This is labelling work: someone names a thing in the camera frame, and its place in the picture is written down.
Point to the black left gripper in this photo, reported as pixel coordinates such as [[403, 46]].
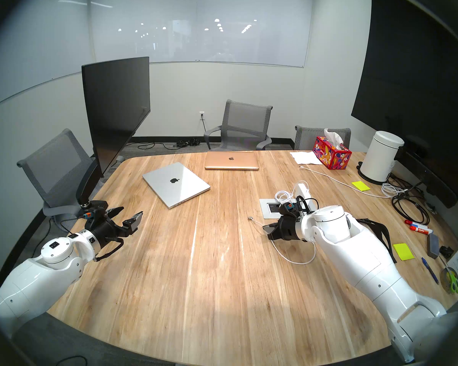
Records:
[[108, 231]]

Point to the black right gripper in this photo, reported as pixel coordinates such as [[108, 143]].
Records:
[[289, 227]]

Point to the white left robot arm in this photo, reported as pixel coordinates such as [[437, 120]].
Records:
[[34, 281]]

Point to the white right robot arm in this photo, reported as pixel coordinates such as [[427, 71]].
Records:
[[366, 262]]

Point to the silver MacBook laptop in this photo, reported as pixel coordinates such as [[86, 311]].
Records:
[[175, 184]]

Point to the gold MacBook laptop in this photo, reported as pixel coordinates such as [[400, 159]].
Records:
[[232, 161]]

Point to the silver table power outlet box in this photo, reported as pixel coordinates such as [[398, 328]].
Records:
[[267, 209]]

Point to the white power adapter brick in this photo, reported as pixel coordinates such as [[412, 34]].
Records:
[[300, 190]]

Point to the white paper napkin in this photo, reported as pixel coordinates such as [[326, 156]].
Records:
[[303, 158]]

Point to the grey mesh chair without armrests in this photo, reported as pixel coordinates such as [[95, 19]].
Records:
[[57, 167]]

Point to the colourful floral tissue box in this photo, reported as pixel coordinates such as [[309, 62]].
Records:
[[332, 155]]

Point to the yellow sticky note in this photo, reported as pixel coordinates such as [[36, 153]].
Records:
[[361, 185]]

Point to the grey mesh office chair backrest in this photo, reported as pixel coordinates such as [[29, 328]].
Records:
[[307, 136]]

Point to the black curved desktop monitor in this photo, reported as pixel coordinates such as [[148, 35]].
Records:
[[116, 109]]

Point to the grey mesh chair with armrests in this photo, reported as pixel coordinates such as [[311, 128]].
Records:
[[246, 121]]

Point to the white cylindrical bin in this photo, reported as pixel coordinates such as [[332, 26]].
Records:
[[379, 159]]

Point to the yellow sticky note pad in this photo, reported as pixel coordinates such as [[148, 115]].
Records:
[[403, 251]]

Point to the white dry erase marker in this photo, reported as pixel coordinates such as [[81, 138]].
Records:
[[414, 223]]

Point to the red markers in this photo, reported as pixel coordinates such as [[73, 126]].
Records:
[[421, 229]]

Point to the grey whiteboard eraser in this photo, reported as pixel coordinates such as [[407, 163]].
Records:
[[433, 246]]

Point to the blue ballpoint pen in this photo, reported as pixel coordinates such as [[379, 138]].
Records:
[[430, 270]]

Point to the black video conference bar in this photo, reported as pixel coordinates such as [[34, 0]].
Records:
[[435, 182]]

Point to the small black clip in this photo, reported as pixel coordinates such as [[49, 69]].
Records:
[[446, 252]]

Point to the large black wall television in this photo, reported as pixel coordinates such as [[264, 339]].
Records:
[[412, 83]]

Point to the glass wall whiteboard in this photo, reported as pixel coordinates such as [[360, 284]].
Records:
[[198, 26]]

